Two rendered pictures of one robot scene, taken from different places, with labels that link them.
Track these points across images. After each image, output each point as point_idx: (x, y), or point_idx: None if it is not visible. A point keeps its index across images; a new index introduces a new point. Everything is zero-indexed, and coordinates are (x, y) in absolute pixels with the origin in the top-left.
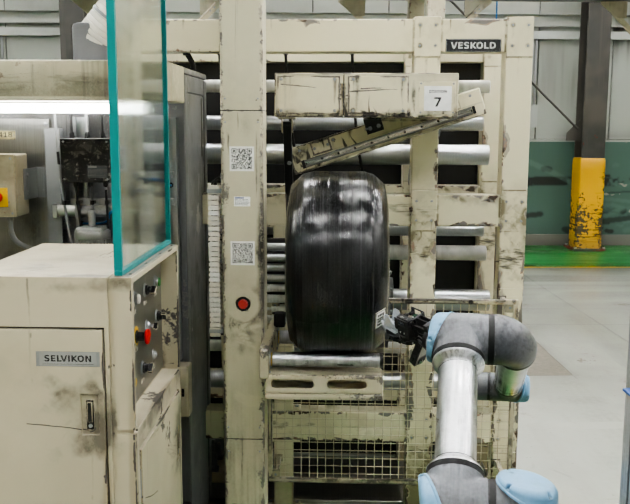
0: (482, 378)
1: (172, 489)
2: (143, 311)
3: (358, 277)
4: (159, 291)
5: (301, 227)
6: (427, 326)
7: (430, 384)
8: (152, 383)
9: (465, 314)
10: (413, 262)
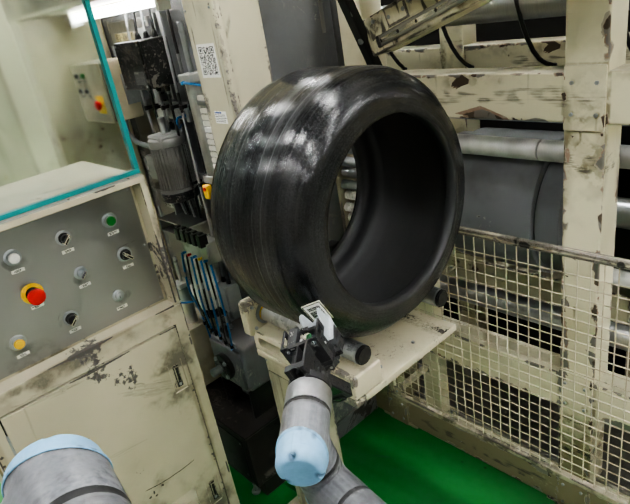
0: (331, 498)
1: (158, 422)
2: (62, 261)
3: (261, 255)
4: (133, 226)
5: (215, 170)
6: (286, 372)
7: (592, 349)
8: (119, 324)
9: (44, 471)
10: (568, 178)
